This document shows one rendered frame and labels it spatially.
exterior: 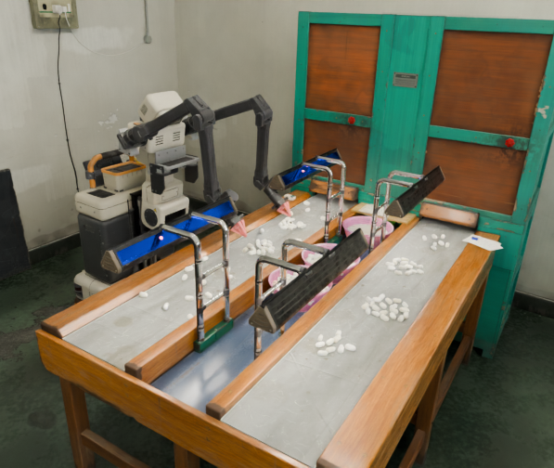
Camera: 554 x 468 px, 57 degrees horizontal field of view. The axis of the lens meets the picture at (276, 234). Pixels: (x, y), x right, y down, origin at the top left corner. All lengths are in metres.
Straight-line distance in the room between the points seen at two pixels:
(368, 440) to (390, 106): 1.89
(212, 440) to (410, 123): 1.94
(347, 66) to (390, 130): 0.42
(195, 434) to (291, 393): 0.30
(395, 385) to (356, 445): 0.28
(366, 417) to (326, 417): 0.11
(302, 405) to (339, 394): 0.12
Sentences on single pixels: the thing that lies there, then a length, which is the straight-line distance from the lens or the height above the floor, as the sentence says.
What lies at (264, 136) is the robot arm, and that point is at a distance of 2.69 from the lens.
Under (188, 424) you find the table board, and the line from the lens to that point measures 1.60.
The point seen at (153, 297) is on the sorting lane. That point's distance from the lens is 2.09.
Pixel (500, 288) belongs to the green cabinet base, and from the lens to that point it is 3.03.
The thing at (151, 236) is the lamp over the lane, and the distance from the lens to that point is 1.74.
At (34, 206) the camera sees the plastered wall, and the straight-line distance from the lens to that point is 4.12.
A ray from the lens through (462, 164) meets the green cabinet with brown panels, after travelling 2.83.
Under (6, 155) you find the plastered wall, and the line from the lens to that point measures 3.94.
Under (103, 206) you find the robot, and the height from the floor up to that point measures 0.78.
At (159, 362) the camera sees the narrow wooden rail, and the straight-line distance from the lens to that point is 1.76.
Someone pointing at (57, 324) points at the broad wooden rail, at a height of 0.76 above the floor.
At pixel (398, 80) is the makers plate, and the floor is 1.48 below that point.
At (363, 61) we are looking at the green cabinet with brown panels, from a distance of 2.93.
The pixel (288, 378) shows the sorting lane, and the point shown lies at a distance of 1.66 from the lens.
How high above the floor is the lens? 1.80
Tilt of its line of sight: 24 degrees down
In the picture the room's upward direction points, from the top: 2 degrees clockwise
